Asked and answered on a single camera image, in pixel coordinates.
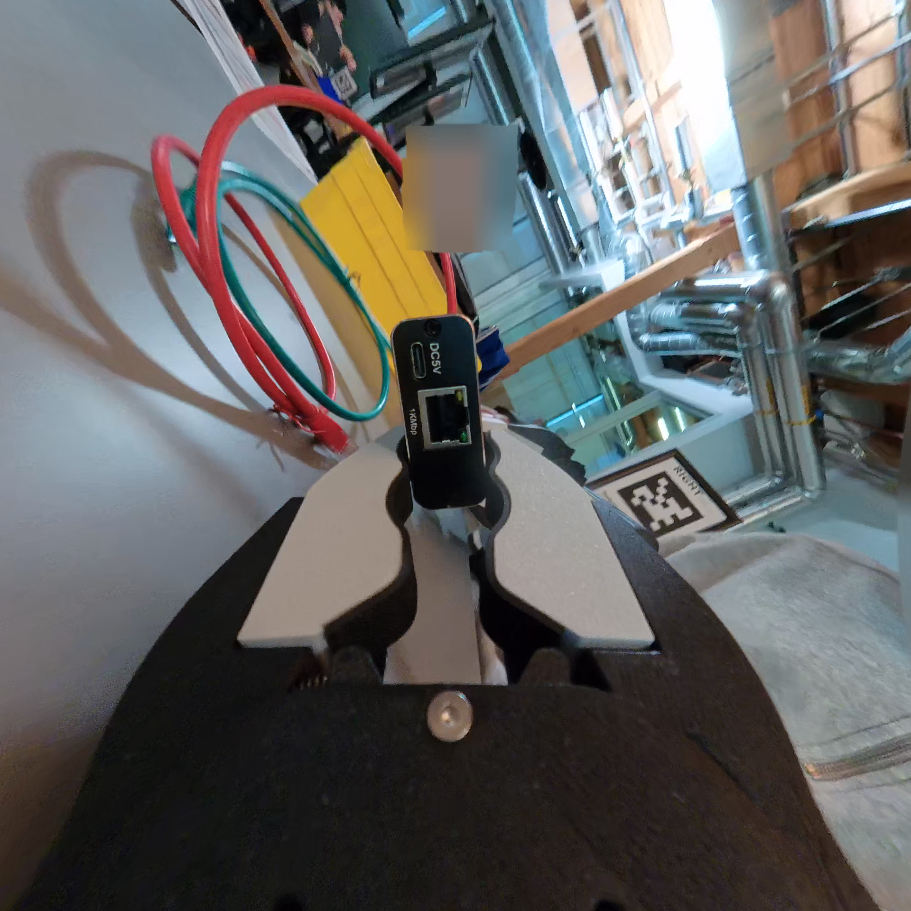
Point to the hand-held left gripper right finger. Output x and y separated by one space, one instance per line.
562 562

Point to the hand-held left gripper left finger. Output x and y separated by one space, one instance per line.
334 562

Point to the black ethernet splitter box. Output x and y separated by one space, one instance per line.
445 470

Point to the large yellow plastic bin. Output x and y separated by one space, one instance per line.
370 235

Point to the blue plastic bin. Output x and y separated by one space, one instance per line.
492 356

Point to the wooden beam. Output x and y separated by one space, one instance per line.
640 281

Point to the person's grey hoodie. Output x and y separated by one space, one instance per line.
797 640

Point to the shiny metal ducts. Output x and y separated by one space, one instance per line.
768 313

